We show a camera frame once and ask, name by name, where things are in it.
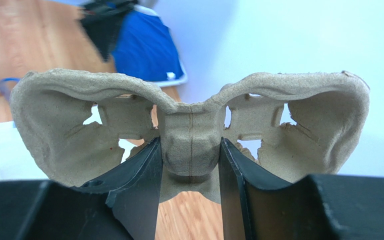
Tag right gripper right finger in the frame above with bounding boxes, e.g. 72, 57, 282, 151
218, 138, 384, 240

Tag blue folded towel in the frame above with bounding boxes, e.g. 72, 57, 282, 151
111, 5, 187, 82

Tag blue checkered paper bag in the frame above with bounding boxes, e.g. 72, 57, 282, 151
0, 121, 48, 181

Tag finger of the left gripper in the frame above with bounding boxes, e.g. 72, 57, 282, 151
79, 0, 138, 62

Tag white plastic basket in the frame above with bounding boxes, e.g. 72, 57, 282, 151
134, 4, 188, 88

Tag grey pulp cup carrier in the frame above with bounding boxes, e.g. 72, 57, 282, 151
10, 68, 370, 203

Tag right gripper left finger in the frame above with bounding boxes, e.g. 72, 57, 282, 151
0, 138, 163, 240

